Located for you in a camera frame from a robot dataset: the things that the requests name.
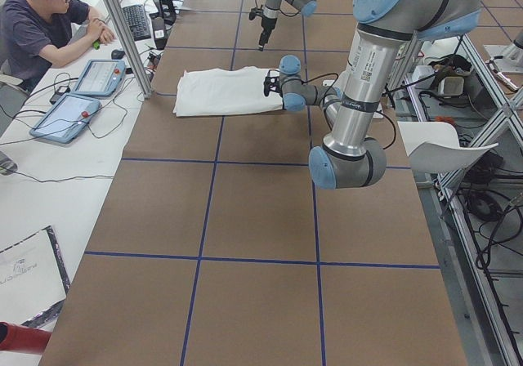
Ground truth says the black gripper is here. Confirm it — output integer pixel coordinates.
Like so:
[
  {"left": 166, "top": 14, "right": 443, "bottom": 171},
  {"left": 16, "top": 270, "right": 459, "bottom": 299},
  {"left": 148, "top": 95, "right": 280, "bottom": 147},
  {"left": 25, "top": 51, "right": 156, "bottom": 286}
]
[{"left": 258, "top": 16, "right": 277, "bottom": 51}]

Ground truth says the white long-sleeve printed shirt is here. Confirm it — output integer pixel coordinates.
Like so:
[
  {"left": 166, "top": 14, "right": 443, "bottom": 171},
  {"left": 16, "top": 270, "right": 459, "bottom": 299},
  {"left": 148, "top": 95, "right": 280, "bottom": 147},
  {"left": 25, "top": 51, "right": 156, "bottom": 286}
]
[{"left": 173, "top": 66, "right": 283, "bottom": 117}]

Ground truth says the black keyboard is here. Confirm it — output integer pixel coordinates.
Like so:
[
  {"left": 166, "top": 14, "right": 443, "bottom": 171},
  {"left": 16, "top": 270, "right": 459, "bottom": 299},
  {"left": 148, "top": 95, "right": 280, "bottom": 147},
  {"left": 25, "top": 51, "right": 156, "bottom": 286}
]
[{"left": 122, "top": 4, "right": 151, "bottom": 41}]

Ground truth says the black computer mouse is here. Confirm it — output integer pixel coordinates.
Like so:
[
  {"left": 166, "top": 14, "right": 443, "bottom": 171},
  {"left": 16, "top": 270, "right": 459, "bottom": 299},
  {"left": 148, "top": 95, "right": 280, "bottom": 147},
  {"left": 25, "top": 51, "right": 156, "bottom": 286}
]
[{"left": 110, "top": 49, "right": 125, "bottom": 60}]

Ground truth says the upper blue teach pendant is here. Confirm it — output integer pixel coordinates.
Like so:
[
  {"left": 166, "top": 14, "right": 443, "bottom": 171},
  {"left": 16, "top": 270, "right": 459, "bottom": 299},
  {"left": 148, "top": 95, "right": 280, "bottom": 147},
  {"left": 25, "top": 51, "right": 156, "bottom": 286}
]
[{"left": 72, "top": 60, "right": 126, "bottom": 98}]

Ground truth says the blue teach pendant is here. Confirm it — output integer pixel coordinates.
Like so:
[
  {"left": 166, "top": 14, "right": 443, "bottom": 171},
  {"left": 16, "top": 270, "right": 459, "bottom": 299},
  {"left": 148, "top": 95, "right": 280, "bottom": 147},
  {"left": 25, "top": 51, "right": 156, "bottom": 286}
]
[
  {"left": 72, "top": 60, "right": 126, "bottom": 98},
  {"left": 29, "top": 93, "right": 101, "bottom": 144}
]

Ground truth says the black power adapter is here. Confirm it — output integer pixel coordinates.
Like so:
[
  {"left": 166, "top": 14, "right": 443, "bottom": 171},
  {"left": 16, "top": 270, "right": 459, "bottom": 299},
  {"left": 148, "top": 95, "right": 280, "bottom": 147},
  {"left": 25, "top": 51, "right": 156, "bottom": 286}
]
[{"left": 49, "top": 86, "right": 70, "bottom": 105}]

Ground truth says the lower blue teach pendant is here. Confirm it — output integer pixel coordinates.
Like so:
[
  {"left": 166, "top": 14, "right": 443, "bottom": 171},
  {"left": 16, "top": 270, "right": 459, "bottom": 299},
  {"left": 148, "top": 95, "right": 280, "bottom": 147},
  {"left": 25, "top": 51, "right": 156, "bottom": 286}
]
[{"left": 29, "top": 93, "right": 101, "bottom": 144}]

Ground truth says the seated person dark shirt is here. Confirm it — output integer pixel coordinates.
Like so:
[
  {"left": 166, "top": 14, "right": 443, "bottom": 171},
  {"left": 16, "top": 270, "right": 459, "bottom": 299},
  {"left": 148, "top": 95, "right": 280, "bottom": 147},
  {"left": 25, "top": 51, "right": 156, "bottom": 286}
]
[{"left": 1, "top": 0, "right": 115, "bottom": 92}]

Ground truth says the white plastic bag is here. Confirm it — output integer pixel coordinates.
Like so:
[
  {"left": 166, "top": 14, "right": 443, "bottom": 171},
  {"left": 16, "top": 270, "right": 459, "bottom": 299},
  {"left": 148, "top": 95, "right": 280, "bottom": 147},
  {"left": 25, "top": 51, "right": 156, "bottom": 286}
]
[{"left": 1, "top": 225, "right": 70, "bottom": 328}]

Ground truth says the red cylinder object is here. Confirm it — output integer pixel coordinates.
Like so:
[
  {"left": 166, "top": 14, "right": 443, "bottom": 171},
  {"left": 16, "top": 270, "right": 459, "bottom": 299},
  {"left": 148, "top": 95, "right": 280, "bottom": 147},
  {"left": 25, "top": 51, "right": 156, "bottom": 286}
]
[{"left": 1, "top": 322, "right": 51, "bottom": 355}]

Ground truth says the aluminium frame post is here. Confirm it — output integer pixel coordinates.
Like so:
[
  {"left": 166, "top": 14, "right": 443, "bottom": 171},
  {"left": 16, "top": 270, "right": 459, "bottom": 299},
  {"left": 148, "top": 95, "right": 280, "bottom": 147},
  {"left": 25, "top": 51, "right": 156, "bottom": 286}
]
[{"left": 103, "top": 0, "right": 153, "bottom": 99}]

